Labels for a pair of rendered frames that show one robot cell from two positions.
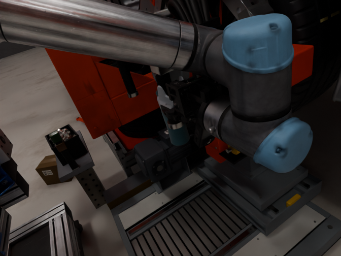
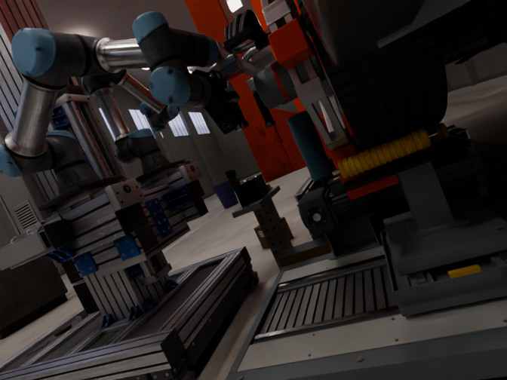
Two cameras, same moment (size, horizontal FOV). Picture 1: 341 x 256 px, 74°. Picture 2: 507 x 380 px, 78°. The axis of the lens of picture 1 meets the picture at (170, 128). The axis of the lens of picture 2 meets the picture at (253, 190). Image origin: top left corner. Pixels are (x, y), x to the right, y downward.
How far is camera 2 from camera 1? 0.79 m
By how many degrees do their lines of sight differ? 48
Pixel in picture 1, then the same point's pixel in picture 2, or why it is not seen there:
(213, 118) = not seen: hidden behind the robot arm
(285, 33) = (139, 19)
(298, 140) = (159, 78)
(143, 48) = not seen: hidden behind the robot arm
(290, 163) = (160, 93)
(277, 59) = (139, 34)
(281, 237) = (425, 325)
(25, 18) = (111, 54)
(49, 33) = (118, 59)
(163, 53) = not seen: hidden behind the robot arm
